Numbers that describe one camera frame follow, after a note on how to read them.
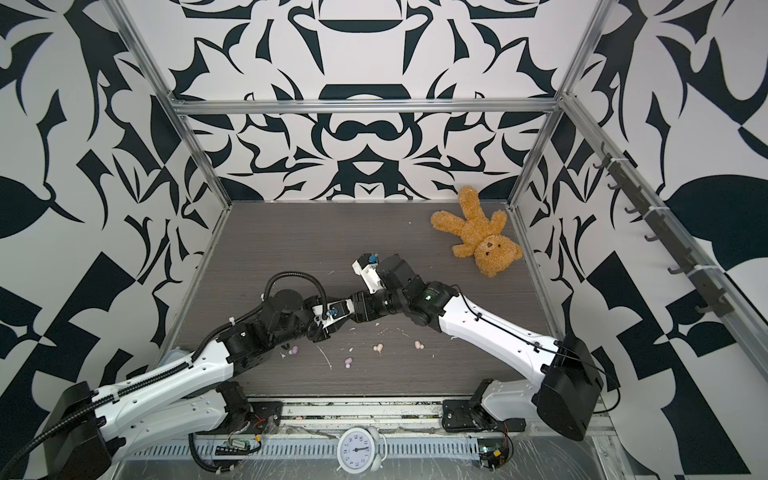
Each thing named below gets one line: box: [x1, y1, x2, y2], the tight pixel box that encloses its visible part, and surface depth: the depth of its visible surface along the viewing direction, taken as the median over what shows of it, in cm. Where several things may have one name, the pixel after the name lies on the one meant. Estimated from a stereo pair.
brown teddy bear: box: [431, 186, 523, 278], surface depth 104 cm
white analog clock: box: [336, 426, 388, 474], surface depth 70 cm
